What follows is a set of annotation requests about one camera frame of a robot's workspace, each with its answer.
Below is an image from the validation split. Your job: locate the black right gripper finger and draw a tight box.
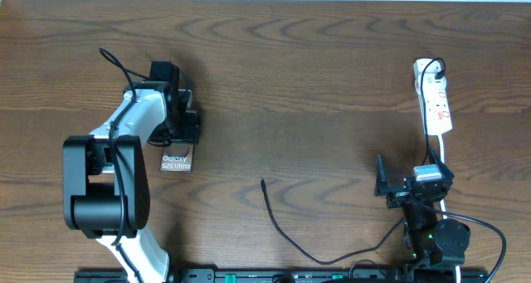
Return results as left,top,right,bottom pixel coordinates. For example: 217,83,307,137
428,148,453,179
374,154,388,197

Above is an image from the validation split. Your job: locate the black charger cable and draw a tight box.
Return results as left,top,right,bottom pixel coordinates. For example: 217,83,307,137
260,57,447,266

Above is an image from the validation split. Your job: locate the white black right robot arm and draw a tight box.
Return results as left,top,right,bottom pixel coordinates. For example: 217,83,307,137
374,149,470,276

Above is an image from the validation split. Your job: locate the white charger plug adapter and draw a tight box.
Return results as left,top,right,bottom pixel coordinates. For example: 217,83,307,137
422,68,446,90

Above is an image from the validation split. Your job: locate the white power strip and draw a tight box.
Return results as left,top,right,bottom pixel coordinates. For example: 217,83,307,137
413,58,452,136

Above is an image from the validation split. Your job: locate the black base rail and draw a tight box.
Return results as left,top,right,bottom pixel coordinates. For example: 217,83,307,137
73,265,488,283

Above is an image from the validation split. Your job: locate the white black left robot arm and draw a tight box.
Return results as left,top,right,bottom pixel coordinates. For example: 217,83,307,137
62,81,197,282

